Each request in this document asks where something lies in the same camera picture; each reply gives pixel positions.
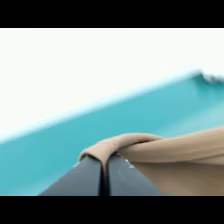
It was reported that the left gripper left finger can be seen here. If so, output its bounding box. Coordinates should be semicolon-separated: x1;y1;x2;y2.
39;154;103;197

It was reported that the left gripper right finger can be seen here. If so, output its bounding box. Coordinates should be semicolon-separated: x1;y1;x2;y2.
106;152;165;197

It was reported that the orange shirt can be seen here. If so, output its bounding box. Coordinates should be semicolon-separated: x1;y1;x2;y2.
78;126;224;197

